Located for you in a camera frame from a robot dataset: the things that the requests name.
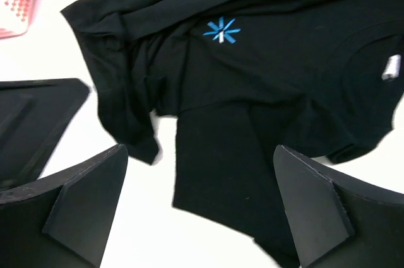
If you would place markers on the black t-shirt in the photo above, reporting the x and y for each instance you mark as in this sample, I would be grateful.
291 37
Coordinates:
241 77

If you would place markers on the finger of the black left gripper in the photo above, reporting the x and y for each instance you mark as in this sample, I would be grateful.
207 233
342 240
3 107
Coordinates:
34 116

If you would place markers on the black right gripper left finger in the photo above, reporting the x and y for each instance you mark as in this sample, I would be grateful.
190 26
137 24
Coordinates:
64 219

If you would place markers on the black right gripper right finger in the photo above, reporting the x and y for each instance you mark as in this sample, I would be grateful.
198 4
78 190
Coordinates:
337 220

